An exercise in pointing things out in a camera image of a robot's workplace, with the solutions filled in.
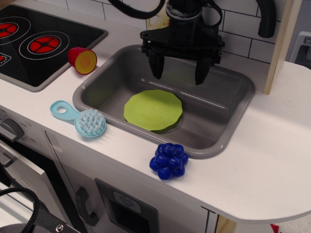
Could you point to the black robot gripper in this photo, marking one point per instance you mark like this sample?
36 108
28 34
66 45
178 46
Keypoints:
187 36

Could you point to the blue toy blueberry cluster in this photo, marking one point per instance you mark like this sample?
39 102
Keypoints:
169 161

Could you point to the green toy plate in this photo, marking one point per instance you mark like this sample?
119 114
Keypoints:
153 110

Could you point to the grey toy sink basin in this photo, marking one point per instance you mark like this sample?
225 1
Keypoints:
211 110

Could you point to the black toy faucet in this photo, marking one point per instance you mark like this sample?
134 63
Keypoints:
267 23

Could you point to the red yellow toy fruit half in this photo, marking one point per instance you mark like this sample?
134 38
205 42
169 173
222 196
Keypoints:
83 60

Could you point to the light blue toy brush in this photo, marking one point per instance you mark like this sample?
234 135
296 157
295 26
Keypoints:
89 123

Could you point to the wooden side panel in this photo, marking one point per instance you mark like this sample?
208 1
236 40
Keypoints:
285 32

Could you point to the black toy stove top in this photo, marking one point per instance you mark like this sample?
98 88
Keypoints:
34 46

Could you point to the grey dishwasher panel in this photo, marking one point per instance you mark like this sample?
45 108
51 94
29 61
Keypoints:
127 212

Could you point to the grey oven knob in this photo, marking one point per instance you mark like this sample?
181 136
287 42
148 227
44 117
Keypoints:
11 130

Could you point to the grey cabinet door handle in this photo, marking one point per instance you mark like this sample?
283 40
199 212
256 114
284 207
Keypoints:
81 197

